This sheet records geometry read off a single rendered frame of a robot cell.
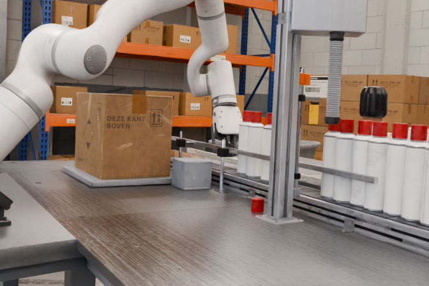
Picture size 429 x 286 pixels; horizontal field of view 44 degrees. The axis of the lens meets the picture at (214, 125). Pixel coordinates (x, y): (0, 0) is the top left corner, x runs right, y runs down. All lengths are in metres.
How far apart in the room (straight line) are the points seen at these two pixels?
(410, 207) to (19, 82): 0.90
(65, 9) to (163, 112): 3.41
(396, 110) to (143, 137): 3.36
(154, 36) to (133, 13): 4.02
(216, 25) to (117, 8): 0.41
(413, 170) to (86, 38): 0.79
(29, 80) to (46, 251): 0.41
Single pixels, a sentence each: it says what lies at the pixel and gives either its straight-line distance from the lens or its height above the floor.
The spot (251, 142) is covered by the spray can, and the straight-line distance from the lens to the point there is 1.65.
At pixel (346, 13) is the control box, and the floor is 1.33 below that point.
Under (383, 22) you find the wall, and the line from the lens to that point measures 6.67.
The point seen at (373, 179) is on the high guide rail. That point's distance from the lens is 1.24.
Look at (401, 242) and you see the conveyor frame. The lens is 1.19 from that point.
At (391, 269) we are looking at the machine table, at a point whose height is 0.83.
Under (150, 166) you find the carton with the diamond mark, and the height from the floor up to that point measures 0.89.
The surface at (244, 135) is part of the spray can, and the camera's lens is 1.70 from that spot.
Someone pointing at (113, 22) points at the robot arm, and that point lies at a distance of 1.38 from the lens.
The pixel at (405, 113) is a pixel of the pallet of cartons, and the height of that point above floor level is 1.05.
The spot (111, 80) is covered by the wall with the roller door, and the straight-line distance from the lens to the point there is 6.03.
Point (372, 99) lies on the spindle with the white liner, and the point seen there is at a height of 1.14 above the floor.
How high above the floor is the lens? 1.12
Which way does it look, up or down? 3 degrees down
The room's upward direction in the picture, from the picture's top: 3 degrees clockwise
